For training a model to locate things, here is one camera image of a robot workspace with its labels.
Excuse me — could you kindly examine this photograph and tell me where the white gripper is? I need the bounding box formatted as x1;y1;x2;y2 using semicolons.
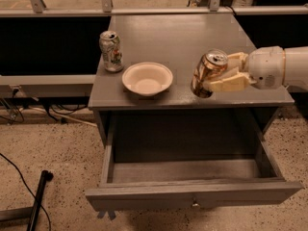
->
209;46;285;92

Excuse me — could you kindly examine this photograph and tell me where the orange soda can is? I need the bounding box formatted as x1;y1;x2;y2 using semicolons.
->
191;49;228;98

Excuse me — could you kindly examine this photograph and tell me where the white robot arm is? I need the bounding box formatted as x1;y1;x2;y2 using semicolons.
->
204;46;308;92

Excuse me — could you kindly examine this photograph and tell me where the open grey top drawer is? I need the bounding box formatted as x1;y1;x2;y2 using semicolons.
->
86;109;303;211

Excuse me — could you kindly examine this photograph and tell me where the white green soda can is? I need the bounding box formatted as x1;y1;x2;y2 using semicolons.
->
99;31;123;72

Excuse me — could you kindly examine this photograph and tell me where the grey wooden cabinet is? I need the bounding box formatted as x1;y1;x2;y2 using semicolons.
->
89;14;294;139

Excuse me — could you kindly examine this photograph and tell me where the white paper bowl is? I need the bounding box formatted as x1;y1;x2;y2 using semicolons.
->
122;62;173;96

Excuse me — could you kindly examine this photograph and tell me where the grey metal railing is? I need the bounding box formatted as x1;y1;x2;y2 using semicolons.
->
0;0;308;18

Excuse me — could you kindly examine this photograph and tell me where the black metal stand leg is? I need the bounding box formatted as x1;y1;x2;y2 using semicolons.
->
0;170;53;231

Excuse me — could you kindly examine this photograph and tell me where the grey wall ledge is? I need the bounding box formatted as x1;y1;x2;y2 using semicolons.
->
0;75;94;98

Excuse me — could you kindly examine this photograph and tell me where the cable bundle under ledge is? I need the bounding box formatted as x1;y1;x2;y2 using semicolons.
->
0;87;97;128

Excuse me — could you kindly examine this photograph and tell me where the black floor cable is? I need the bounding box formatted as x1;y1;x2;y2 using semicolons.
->
0;152;52;231

